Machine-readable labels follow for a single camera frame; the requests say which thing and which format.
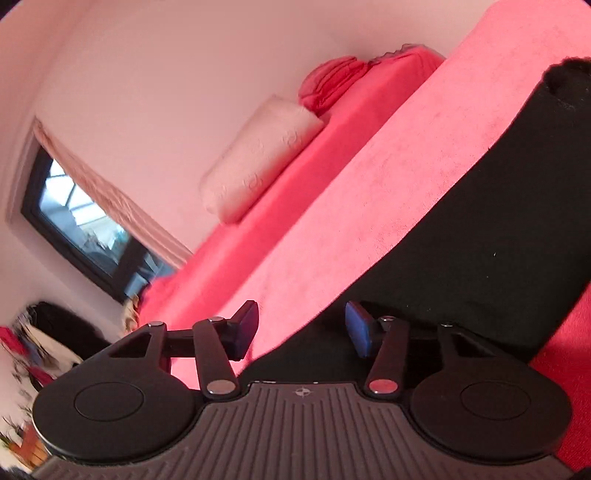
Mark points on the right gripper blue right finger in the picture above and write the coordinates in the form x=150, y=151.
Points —
x=364, y=330

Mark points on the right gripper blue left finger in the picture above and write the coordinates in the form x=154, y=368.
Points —
x=242, y=326

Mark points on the black pants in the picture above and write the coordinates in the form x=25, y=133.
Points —
x=504, y=254

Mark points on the red bed sheet mattress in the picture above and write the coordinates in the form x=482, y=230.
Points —
x=229, y=255

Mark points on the pink blanket on bed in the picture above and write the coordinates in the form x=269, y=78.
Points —
x=410, y=164

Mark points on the beige cloth on bed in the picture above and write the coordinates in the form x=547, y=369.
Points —
x=130, y=315

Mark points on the hanging black coat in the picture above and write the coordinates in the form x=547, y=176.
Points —
x=62, y=333

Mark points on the pink lace curtain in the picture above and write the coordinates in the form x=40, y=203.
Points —
x=115, y=203

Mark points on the light pink pillow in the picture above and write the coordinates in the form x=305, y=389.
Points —
x=272, y=138

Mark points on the hanging red garment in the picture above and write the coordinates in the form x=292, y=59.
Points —
x=25, y=364

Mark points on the dark framed window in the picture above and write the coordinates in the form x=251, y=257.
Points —
x=81, y=232

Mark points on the wooden shelf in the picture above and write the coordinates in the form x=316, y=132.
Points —
x=24, y=445

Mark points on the folded red quilt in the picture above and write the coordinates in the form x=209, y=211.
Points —
x=329, y=81

